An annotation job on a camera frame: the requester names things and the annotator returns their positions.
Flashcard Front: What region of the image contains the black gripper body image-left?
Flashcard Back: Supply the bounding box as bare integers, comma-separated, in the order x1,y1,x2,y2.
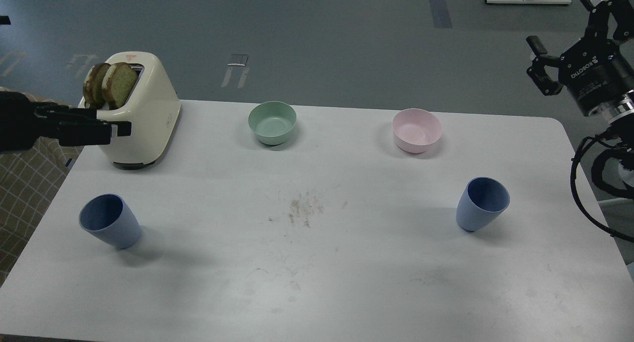
35,107,112,146

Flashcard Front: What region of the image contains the green bowl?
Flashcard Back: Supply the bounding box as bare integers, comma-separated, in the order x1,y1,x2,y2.
248,101,297,146

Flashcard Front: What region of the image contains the cream toaster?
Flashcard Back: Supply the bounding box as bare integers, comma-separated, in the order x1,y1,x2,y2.
97,52,181,170

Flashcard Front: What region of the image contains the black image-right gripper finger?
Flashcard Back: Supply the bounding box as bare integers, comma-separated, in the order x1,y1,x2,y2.
579,0,634,45
526,36,563,96

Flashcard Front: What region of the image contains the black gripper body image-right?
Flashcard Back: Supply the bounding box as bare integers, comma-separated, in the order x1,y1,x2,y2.
558,39,634,116

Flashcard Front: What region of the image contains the pink bowl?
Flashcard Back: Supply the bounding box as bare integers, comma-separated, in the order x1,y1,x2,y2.
391,109,443,154

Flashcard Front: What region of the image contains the toast slice left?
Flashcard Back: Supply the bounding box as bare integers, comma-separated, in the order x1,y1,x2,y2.
82,63,110,110

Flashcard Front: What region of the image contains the blue cup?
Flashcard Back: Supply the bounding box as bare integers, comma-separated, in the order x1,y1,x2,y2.
456,177,510,232
79,194,142,249

